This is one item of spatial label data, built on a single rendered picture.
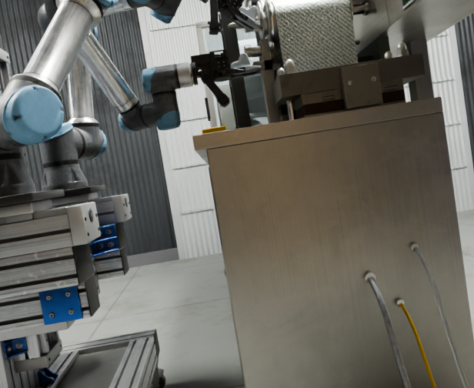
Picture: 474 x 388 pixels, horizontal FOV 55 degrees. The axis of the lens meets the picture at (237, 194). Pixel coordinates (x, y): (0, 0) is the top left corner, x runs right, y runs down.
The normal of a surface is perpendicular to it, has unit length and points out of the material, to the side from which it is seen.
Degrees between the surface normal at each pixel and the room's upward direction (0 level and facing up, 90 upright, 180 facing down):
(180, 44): 90
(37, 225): 90
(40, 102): 96
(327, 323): 90
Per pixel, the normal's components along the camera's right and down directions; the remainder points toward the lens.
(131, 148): 0.07, 0.04
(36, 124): 0.81, 0.00
